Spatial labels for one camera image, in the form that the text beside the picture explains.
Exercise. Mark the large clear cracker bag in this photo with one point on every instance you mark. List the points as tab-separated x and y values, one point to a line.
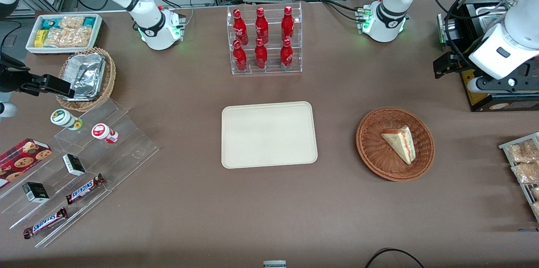
69	37

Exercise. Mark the brown round wicker basket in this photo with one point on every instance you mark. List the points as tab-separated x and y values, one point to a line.
379	158

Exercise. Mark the brown Snickers bar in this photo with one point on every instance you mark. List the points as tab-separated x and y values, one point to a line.
45	223
85	188

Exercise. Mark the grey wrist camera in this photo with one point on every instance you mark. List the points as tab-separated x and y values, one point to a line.
6	110
477	85

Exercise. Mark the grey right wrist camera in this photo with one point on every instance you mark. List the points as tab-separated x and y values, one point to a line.
6	110

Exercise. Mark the small grey device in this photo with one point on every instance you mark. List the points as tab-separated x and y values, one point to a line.
274	264

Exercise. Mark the teal snack packet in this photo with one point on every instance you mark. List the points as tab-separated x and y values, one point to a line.
89	22
47	23

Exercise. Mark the small black box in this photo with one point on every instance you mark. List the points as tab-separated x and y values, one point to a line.
74	164
36	192

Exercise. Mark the tray of wrapped snacks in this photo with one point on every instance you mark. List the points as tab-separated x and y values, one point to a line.
505	146

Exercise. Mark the small clear cracker bag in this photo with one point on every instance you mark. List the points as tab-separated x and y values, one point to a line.
71	21

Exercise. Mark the red cookie box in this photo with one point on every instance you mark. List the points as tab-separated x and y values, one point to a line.
23	156

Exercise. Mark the green lidded yogurt cup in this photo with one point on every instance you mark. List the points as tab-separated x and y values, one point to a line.
62	117

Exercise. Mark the steel machine pan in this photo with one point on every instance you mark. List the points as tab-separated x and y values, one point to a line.
490	15

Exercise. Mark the red lidded yogurt cup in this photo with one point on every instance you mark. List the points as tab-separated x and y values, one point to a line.
102	131

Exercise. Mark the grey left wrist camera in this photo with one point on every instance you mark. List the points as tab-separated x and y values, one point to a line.
477	85

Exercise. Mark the yellow snack packet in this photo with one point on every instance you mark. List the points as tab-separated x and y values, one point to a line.
40	38

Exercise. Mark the white rectangular snack bin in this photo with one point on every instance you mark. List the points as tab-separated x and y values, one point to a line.
97	32

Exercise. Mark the tan wicker basket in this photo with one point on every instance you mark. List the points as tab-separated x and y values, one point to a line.
110	78

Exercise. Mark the black hot dog machine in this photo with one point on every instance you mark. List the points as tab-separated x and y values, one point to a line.
526	101

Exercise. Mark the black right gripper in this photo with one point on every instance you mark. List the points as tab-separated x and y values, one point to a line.
12	79

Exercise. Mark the clear bagged pastry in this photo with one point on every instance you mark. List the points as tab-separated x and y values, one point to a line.
535	193
526	173
536	208
522	152

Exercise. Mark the aluminium foil container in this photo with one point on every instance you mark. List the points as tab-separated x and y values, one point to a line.
84	75

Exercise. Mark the cream plastic tray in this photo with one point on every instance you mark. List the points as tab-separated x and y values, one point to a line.
268	135

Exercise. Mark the clear acrylic bottle rack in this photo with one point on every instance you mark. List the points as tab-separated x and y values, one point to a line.
273	72

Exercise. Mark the triangular sandwich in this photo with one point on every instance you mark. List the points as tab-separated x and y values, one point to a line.
401	142

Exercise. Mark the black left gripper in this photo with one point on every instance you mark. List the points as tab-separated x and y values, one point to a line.
460	62

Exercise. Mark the red cola bottle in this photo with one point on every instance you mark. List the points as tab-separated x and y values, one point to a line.
261	56
262	27
286	56
240	58
240	28
287	25

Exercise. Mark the clear acrylic step display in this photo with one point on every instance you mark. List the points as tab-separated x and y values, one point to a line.
126	150

